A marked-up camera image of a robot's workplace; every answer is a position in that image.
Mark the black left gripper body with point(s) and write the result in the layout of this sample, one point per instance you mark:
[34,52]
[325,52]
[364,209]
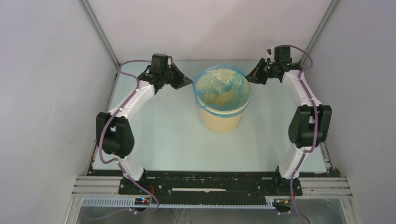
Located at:
[167,75]

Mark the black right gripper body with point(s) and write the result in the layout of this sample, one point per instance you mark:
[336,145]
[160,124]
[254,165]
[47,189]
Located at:
[270,71]

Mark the blue plastic trash bag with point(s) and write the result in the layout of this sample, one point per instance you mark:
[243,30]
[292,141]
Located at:
[222,90]

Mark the yellow printed trash bin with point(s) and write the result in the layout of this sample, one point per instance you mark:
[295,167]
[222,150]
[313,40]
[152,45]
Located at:
[221,121]

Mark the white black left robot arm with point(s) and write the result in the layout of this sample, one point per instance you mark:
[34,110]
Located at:
[115,139]

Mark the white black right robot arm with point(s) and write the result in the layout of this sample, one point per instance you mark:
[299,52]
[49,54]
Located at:
[310,123]

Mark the small lit circuit board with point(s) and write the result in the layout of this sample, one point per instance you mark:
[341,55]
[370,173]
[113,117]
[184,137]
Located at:
[142,201]

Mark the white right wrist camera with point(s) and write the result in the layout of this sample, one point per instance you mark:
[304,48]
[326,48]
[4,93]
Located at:
[270,54]

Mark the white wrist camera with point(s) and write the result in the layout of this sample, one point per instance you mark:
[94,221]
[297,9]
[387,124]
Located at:
[169,61]
[270,54]

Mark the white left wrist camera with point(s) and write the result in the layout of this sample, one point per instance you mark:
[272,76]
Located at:
[169,61]

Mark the aluminium corner frame right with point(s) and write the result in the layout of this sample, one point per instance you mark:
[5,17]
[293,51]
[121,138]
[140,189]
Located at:
[321,26]

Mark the aluminium corner frame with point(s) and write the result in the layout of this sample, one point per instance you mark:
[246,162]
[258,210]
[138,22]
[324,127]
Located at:
[321,26]
[86,6]

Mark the aluminium corner frame left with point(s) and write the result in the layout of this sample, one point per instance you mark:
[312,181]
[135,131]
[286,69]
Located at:
[86,6]

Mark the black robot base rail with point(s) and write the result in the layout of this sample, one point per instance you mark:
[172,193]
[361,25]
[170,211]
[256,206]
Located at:
[208,185]

